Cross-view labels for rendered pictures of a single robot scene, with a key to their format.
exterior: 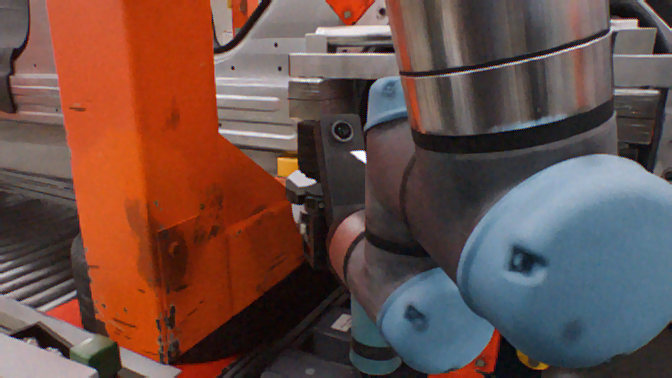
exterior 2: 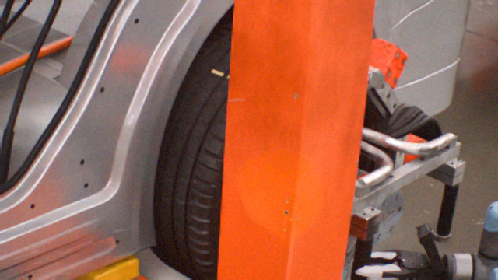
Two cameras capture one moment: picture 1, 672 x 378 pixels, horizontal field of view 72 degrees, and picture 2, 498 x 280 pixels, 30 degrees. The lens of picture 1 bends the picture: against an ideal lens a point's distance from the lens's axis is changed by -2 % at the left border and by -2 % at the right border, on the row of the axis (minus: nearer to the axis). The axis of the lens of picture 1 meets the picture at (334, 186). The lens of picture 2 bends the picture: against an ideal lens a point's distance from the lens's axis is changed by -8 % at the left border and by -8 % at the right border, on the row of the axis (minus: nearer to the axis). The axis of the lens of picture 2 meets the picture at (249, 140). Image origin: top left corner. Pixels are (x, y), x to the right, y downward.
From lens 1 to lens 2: 2.01 m
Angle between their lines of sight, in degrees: 71
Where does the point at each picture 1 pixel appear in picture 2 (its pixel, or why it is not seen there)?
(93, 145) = not seen: outside the picture
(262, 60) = (67, 183)
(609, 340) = not seen: outside the picture
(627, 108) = (460, 170)
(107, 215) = not seen: outside the picture
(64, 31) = (303, 266)
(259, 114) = (78, 243)
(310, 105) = (375, 227)
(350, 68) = (378, 196)
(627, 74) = (451, 155)
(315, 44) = (365, 191)
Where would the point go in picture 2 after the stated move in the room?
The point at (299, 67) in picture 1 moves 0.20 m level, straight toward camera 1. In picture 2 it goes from (356, 208) to (453, 220)
